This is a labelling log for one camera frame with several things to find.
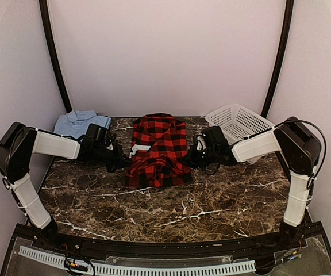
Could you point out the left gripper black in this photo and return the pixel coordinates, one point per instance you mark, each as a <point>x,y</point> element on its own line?
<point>119,161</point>

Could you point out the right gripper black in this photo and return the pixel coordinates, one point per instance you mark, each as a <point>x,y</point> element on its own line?
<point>190,158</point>

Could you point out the red black plaid shirt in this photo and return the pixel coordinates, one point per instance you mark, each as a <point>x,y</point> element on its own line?
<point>159,142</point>

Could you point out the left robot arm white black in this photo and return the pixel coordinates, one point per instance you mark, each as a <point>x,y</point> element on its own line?
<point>20,142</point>

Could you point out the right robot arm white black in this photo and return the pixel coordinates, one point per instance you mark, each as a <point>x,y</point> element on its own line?
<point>302,151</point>

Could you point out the folded light blue shirt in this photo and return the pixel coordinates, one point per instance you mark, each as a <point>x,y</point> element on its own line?
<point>76,123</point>

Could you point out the white plastic mesh basket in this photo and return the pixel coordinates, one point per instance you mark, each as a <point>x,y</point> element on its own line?
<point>240,126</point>

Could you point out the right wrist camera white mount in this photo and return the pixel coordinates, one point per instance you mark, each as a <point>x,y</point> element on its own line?
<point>199,142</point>

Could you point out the white slotted cable duct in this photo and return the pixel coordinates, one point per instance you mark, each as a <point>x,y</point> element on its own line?
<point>132,266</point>

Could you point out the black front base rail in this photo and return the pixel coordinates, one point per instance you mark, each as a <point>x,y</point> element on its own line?
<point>263,248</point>

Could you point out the left black frame post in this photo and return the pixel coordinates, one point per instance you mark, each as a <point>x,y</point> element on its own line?
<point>43,4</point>

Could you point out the black frame post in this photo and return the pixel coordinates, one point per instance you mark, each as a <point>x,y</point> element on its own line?
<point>288,11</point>
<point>43,4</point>

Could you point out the right black frame post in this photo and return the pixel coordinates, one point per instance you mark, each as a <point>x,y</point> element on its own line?
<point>288,11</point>

